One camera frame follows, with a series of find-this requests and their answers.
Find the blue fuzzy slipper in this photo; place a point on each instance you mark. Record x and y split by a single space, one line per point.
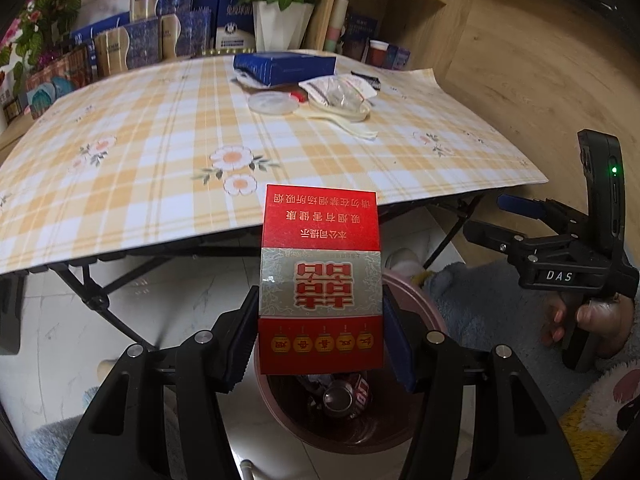
475 300
50 440

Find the red cigarette box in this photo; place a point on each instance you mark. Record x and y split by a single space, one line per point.
320 285

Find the red and white paper cup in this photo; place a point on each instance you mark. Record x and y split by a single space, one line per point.
378 54

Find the red rose plant white pot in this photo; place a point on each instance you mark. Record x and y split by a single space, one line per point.
282 30

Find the round plastic lid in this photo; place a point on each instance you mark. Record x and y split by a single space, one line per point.
272 104

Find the pink blossom artificial plant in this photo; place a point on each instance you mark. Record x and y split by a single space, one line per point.
50 10

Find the purple blue small box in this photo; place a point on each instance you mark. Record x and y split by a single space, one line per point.
398 57

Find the white fuzzy patterned pajamas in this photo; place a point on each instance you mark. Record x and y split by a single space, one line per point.
615 385

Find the blue white-print carton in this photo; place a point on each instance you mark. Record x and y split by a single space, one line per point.
95 32

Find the cream plastic spoon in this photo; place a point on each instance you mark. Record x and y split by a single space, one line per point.
350 124

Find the brown plastic bin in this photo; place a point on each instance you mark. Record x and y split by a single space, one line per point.
300 420

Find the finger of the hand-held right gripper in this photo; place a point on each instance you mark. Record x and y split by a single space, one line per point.
495 236
517 205

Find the clear cutlery pack black fork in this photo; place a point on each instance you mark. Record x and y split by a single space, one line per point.
350 97

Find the striped planter box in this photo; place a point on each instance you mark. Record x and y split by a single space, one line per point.
55 75

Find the crushed red drink can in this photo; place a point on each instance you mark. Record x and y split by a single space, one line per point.
345 392

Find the black folding table frame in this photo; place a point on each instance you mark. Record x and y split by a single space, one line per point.
100 300

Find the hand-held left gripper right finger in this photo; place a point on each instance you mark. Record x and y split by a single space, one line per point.
400 355

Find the blue box white print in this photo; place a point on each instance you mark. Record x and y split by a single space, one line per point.
285 65

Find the dark blue illustrated box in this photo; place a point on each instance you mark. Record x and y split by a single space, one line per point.
362 30

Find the blue and white emblem box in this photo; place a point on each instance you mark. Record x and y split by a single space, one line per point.
235 25

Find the stack of pastel cups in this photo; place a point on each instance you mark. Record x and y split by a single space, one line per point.
336 25

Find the yellow plaid floral tablecloth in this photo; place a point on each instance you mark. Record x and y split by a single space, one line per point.
150 160

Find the person's right hand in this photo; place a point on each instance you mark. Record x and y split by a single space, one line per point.
600 320

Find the small black packet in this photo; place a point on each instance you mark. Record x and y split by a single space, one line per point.
367 79

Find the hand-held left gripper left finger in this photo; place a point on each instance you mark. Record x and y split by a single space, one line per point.
235 360

